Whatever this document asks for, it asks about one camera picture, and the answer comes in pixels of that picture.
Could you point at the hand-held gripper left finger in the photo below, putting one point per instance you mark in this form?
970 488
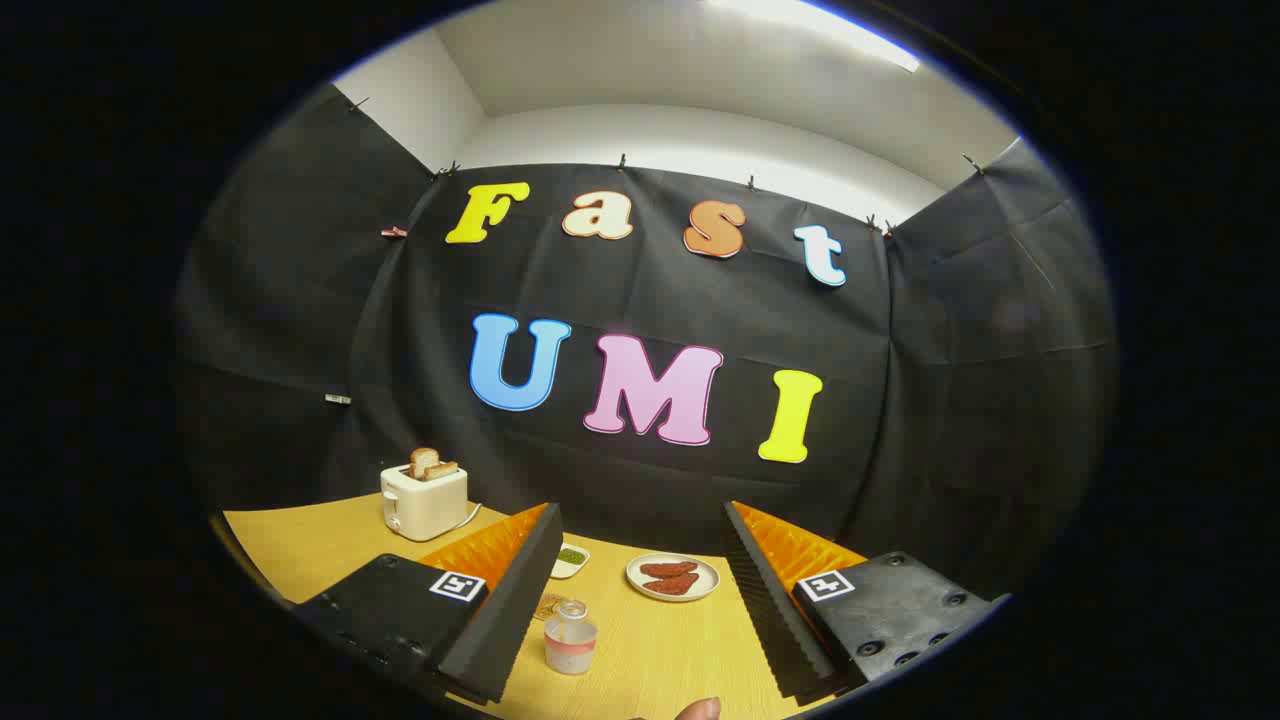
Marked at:
510 610

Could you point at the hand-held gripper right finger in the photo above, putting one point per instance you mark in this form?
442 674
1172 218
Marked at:
770 610

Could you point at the round wooden coaster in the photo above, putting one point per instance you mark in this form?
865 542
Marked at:
550 606

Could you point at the clear juice bottle pink label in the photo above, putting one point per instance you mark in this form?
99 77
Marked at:
570 645

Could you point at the white plate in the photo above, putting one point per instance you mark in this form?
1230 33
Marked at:
705 582

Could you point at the white divided grain dish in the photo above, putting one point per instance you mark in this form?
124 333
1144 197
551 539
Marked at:
570 558

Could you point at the red meat piece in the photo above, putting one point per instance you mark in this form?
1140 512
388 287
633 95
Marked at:
668 569
675 585

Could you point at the wooden table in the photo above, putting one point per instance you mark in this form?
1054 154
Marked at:
650 660

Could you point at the cream toaster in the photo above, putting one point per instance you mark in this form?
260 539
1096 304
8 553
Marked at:
425 505

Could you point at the short toast slice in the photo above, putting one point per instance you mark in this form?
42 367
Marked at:
443 469

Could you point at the tall toast slice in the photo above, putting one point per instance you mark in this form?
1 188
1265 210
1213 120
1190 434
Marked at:
422 460

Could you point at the black backdrop cloth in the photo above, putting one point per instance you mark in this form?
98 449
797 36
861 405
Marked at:
400 350

